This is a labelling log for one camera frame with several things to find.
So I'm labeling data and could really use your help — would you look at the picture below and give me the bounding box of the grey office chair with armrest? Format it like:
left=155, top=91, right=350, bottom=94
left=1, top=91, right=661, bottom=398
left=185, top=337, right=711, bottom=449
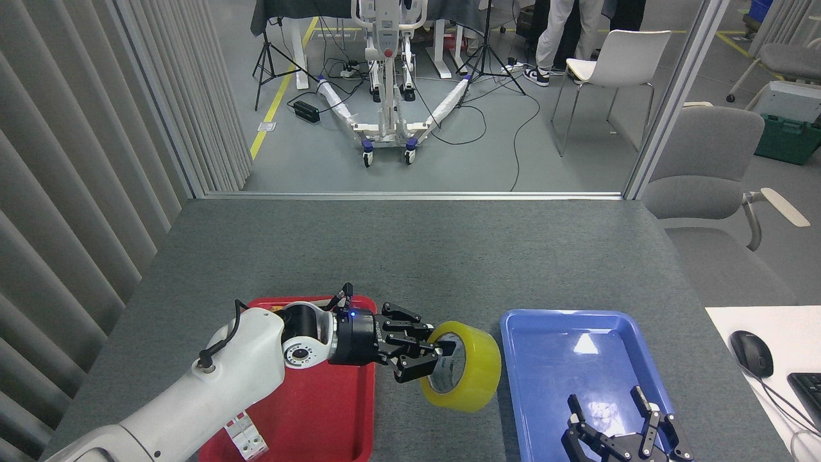
left=641, top=106, right=811, bottom=307

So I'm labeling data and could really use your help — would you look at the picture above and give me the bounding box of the yellow tape roll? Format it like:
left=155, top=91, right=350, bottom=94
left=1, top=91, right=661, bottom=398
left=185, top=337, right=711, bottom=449
left=420, top=321, right=502, bottom=413

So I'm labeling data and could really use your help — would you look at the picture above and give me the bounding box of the long black floor cable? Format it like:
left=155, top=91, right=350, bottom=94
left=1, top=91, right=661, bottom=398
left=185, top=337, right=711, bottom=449
left=510, top=64, right=543, bottom=192

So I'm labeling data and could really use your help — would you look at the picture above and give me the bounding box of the black computer mouse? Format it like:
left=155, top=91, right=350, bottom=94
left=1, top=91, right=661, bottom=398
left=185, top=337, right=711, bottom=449
left=730, top=330, right=774, bottom=379

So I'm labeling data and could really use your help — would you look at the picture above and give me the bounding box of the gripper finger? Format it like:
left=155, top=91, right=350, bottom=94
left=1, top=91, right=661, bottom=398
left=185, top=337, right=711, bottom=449
left=383, top=304, right=437, bottom=341
left=632, top=386, right=695, bottom=462
left=384, top=337, right=457, bottom=384
left=561, top=395, right=632, bottom=462

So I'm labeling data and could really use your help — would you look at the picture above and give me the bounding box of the blue plastic tray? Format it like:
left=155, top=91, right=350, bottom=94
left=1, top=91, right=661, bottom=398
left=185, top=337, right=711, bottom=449
left=500, top=309, right=687, bottom=462

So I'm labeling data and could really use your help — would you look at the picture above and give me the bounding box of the black keyboard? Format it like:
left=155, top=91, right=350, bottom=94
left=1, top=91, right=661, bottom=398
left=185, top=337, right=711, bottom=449
left=787, top=372, right=821, bottom=432

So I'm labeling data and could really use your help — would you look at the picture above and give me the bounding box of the grey chair on casters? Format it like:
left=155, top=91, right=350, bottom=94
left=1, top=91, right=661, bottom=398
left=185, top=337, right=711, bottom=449
left=726, top=38, right=821, bottom=103

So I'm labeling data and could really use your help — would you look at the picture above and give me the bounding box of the green plastic bin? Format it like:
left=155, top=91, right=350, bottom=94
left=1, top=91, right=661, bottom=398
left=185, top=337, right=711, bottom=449
left=754, top=114, right=821, bottom=166

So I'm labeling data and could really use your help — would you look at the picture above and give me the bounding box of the red plastic tray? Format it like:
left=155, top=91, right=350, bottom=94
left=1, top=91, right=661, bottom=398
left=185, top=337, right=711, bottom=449
left=199, top=295, right=378, bottom=462

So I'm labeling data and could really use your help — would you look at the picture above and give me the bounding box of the white desk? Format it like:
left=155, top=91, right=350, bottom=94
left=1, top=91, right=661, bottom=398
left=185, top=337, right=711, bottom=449
left=706, top=306, right=821, bottom=462

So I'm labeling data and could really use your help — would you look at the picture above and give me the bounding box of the mouse cable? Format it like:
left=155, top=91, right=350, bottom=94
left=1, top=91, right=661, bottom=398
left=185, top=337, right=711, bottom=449
left=738, top=363, right=821, bottom=462

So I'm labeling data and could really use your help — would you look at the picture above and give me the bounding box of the white box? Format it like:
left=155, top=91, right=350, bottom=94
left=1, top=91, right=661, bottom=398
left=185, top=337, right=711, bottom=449
left=747, top=81, right=821, bottom=124

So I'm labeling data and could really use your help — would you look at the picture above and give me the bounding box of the white plastic chair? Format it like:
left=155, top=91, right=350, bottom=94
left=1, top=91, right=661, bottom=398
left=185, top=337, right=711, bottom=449
left=552, top=30, right=672, bottom=158

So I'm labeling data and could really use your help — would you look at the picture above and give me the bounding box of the grey ribbed partition panel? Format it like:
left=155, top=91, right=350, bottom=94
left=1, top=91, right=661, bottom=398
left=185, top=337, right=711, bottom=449
left=0, top=0, right=254, bottom=462

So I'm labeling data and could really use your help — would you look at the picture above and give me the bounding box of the white stand on wheels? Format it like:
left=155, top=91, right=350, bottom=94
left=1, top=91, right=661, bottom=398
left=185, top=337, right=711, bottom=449
left=316, top=0, right=473, bottom=169

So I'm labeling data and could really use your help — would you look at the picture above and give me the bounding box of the silver frame post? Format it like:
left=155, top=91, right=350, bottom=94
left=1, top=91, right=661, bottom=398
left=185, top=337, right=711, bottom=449
left=623, top=0, right=732, bottom=201

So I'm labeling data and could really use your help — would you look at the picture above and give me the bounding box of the person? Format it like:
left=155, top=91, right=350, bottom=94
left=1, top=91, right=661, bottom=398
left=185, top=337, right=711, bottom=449
left=590, top=0, right=647, bottom=62
left=523, top=0, right=607, bottom=87

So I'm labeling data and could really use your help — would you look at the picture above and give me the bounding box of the black tripod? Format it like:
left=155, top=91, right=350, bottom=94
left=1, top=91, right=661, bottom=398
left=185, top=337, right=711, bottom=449
left=457, top=0, right=527, bottom=107
left=252, top=0, right=319, bottom=112

